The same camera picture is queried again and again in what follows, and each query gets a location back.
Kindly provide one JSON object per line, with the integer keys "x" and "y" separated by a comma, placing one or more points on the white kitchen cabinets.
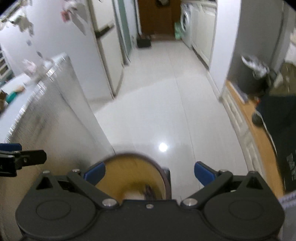
{"x": 203, "y": 28}

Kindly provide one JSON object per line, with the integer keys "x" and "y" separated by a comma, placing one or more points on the green plastic bag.
{"x": 178, "y": 31}

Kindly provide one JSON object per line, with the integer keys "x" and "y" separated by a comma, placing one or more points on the round brown-rimmed trash bin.
{"x": 131, "y": 171}

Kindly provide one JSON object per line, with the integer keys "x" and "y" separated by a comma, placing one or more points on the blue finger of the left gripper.
{"x": 10, "y": 147}
{"x": 11, "y": 162}

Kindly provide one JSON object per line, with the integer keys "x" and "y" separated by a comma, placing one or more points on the white crumpled trash in bin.
{"x": 133, "y": 195}

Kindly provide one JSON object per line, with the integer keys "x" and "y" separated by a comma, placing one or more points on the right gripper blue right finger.
{"x": 214, "y": 183}

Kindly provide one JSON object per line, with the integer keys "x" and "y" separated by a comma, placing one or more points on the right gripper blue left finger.
{"x": 85, "y": 182}

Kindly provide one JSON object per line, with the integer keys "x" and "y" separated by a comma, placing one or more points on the dark purple wrapper in bin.
{"x": 149, "y": 193}

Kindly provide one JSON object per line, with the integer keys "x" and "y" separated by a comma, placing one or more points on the brown wooden door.
{"x": 159, "y": 17}

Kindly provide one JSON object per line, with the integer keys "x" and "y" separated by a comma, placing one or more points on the cream carved low cabinet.
{"x": 257, "y": 149}

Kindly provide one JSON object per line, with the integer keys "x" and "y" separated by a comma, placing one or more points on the white heart-print table cover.
{"x": 9, "y": 115}

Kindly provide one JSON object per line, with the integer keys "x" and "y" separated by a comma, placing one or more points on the white washing machine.
{"x": 186, "y": 20}

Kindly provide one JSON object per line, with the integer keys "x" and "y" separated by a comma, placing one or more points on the white refrigerator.
{"x": 104, "y": 24}

